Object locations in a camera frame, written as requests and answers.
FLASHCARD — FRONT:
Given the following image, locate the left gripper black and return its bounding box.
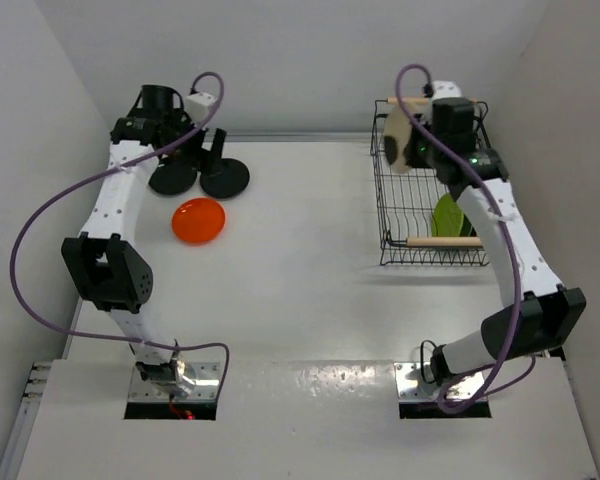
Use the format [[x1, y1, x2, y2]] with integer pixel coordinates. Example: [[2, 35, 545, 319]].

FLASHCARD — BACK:
[[164, 110, 226, 176]]

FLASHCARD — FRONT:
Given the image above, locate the black plate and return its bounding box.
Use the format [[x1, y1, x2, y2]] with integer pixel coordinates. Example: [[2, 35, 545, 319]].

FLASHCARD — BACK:
[[200, 158, 250, 200], [148, 160, 198, 197]]

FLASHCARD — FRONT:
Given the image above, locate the beige floral plate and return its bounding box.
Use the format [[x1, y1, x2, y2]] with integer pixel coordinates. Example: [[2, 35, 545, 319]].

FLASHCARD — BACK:
[[382, 106, 416, 175]]

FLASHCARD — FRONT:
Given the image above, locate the orange plate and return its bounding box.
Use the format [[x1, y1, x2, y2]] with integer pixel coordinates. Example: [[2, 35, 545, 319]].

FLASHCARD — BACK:
[[171, 197, 226, 245]]

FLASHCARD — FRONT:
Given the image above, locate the lime green plate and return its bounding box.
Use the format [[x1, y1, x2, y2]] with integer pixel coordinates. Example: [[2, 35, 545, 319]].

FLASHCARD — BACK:
[[431, 193, 470, 237]]

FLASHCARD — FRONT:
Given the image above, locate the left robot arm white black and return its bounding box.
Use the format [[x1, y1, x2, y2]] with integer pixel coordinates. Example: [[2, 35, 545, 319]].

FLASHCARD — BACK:
[[61, 85, 218, 400]]

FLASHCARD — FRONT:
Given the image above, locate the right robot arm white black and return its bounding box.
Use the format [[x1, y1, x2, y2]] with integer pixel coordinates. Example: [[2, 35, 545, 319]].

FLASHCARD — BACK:
[[420, 97, 586, 388]]

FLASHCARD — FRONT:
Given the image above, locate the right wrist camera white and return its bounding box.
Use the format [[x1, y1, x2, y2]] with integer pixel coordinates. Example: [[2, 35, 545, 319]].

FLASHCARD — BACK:
[[423, 80, 463, 102]]

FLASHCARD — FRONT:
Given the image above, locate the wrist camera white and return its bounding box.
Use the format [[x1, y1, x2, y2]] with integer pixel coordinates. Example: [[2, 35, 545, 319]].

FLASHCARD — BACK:
[[423, 80, 463, 102], [183, 92, 217, 123]]

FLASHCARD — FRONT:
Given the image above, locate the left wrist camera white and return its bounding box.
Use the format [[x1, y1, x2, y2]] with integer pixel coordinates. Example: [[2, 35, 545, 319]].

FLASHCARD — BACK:
[[183, 92, 217, 123]]

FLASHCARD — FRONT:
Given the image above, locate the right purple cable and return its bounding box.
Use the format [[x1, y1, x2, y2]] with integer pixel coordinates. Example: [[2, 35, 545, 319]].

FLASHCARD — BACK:
[[396, 63, 537, 415]]

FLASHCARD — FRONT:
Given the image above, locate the purple cable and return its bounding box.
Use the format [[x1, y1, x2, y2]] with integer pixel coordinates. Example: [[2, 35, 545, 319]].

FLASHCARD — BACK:
[[9, 72, 230, 396], [396, 63, 537, 415]]

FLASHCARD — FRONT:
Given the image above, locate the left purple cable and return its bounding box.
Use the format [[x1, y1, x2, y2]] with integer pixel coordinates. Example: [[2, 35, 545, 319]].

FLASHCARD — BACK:
[[9, 72, 230, 396]]

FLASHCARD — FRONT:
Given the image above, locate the black wire dish rack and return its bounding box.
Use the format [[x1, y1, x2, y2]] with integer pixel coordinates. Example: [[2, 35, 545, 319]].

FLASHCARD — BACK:
[[370, 99, 489, 267]]

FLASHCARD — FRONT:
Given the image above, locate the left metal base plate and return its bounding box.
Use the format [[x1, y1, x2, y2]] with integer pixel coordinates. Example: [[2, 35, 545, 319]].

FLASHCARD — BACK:
[[128, 360, 220, 403]]

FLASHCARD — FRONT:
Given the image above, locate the metal base plate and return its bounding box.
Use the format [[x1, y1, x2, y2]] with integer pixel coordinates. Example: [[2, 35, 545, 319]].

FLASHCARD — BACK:
[[128, 360, 220, 403], [394, 362, 484, 403]]

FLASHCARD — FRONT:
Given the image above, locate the aluminium rail right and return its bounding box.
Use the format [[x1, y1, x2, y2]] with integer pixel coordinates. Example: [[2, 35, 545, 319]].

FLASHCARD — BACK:
[[530, 349, 551, 358]]

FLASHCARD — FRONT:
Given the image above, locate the aluminium rail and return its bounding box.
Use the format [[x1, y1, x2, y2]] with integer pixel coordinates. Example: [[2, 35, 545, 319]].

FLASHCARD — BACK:
[[530, 349, 551, 358], [0, 362, 52, 480]]

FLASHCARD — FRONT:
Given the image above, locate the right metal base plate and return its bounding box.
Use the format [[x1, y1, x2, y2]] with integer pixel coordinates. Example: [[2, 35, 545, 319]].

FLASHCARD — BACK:
[[394, 362, 484, 403]]

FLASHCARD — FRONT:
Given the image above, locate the aluminium rail left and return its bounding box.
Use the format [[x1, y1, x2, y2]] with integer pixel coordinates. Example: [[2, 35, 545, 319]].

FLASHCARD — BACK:
[[0, 362, 52, 480]]

